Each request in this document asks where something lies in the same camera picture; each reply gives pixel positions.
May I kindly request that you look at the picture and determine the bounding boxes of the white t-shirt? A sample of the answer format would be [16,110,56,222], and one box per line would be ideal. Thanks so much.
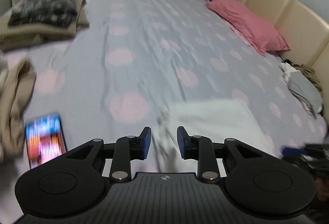
[152,99,278,173]

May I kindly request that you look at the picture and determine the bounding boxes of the pile of folded clothes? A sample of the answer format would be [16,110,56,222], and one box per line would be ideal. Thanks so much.
[1,57,36,162]

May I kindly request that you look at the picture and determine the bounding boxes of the person's right hand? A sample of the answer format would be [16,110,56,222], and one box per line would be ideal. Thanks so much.
[316,178,329,201]

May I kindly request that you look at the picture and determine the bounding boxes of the olive striped garment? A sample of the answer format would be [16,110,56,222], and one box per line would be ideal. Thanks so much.
[292,64,323,92]

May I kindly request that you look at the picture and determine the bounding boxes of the smartphone with lit screen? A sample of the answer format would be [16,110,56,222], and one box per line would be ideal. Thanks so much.
[24,112,67,169]

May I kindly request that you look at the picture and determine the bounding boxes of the white crumpled garment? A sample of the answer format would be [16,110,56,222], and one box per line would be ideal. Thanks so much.
[278,62,299,83]

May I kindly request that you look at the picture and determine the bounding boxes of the black garment by headboard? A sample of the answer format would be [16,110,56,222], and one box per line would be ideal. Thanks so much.
[283,59,292,65]

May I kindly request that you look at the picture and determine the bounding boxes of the grey polka dot bedsheet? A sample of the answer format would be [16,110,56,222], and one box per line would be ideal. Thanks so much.
[1,0,328,223]

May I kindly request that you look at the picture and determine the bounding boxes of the beige leather headboard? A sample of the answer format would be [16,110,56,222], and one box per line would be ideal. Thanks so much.
[237,0,329,118]

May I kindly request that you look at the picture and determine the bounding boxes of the pink pillow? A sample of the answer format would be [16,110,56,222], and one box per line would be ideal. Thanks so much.
[206,0,291,56]

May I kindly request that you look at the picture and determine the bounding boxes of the black patterned folded garment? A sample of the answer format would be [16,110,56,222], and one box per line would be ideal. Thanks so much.
[8,0,78,28]

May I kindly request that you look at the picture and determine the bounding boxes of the beige folded trousers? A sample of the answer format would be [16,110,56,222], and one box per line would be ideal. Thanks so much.
[1,0,89,51]

